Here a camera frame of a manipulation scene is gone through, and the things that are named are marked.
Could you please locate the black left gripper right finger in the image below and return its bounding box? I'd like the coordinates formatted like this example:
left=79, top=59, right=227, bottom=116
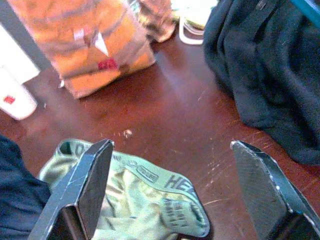
left=229, top=140, right=320, bottom=240

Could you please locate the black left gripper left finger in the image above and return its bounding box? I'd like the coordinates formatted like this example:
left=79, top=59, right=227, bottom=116
left=27, top=138, right=115, bottom=240

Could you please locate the blue plastic hanger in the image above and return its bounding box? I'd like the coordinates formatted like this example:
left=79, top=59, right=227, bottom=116
left=289, top=0, right=320, bottom=22

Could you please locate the black cloth garment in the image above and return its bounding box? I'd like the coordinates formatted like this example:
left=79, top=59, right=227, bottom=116
left=0, top=134, right=52, bottom=240

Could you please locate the olive green underwear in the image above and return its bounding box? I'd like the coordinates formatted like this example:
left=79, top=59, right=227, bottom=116
left=38, top=138, right=211, bottom=238

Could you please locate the navy garment with orange print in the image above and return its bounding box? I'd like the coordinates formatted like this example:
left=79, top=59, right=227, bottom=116
left=202, top=0, right=320, bottom=166

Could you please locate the white green patterned item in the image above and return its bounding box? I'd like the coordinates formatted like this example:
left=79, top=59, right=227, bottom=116
left=172, top=0, right=218, bottom=46

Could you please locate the small brown paper bag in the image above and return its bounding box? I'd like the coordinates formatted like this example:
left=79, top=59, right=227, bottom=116
left=136, top=0, right=177, bottom=43

